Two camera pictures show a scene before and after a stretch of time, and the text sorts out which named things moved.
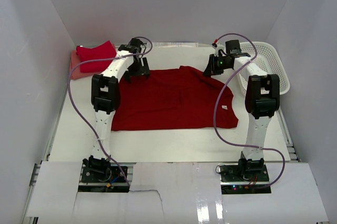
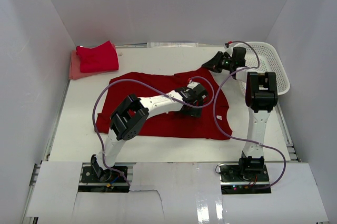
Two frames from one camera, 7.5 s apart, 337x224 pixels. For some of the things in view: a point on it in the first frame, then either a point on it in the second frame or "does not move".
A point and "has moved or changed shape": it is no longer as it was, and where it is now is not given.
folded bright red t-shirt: (105, 50) does not move
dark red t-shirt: (179, 98) has moved or changed shape
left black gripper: (138, 71) -> (191, 111)
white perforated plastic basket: (266, 57) does not move
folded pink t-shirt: (77, 74) does not move
